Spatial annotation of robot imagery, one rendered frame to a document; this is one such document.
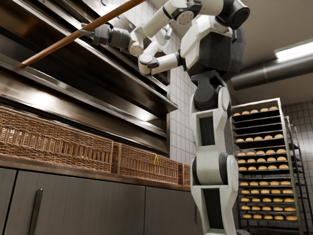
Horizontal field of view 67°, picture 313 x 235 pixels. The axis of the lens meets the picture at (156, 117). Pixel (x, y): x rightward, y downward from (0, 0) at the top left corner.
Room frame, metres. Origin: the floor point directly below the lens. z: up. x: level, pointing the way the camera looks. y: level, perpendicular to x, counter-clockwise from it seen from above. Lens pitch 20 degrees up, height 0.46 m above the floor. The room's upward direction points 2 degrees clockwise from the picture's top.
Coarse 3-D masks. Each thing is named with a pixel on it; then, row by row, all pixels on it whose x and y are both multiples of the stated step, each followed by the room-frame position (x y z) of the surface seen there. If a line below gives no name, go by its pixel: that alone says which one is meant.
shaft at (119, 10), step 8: (136, 0) 0.68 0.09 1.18; (144, 0) 0.68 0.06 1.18; (120, 8) 0.72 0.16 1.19; (128, 8) 0.71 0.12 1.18; (104, 16) 0.77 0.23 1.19; (112, 16) 0.76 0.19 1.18; (88, 24) 0.83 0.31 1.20; (96, 24) 0.81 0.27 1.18; (64, 40) 0.93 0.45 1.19; (72, 40) 0.92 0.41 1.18; (48, 48) 1.00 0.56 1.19; (56, 48) 0.99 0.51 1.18; (32, 56) 1.09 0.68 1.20; (40, 56) 1.06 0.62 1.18
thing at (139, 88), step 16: (0, 0) 0.89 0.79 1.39; (16, 0) 0.91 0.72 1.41; (0, 16) 0.98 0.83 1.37; (16, 16) 0.99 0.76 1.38; (32, 16) 1.00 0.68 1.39; (16, 32) 1.09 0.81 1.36; (32, 32) 1.10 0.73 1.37; (48, 32) 1.11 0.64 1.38; (64, 32) 1.14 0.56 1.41; (64, 48) 1.25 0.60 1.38; (80, 48) 1.26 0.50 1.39; (80, 64) 1.41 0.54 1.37; (96, 64) 1.43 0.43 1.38; (112, 64) 1.46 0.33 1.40; (112, 80) 1.63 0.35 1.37; (128, 80) 1.65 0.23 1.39; (128, 96) 1.89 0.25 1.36; (144, 96) 1.91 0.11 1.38; (160, 96) 1.96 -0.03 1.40; (160, 112) 2.26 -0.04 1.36
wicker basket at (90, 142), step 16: (0, 112) 0.67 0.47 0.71; (16, 112) 0.70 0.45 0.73; (0, 128) 0.68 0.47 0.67; (16, 128) 0.71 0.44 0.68; (32, 128) 1.18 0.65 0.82; (48, 128) 0.79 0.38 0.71; (64, 128) 0.84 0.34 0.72; (0, 144) 0.69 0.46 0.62; (16, 144) 1.11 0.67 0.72; (32, 144) 1.18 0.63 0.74; (48, 144) 0.80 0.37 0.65; (64, 144) 1.26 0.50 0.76; (80, 144) 0.90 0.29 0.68; (96, 144) 0.97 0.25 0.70; (112, 144) 1.03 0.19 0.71; (48, 160) 0.81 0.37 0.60; (64, 160) 0.86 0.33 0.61; (80, 160) 0.91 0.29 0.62; (96, 160) 0.98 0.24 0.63
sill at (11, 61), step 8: (0, 56) 1.04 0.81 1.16; (16, 64) 1.10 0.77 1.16; (24, 64) 1.13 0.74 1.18; (32, 72) 1.17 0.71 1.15; (40, 72) 1.21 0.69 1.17; (48, 80) 1.26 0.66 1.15; (56, 80) 1.29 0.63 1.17; (64, 88) 1.34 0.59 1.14; (72, 88) 1.39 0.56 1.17; (88, 96) 1.50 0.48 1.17; (104, 104) 1.62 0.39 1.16; (120, 112) 1.76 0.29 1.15; (136, 120) 1.93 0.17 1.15; (152, 128) 2.12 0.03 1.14
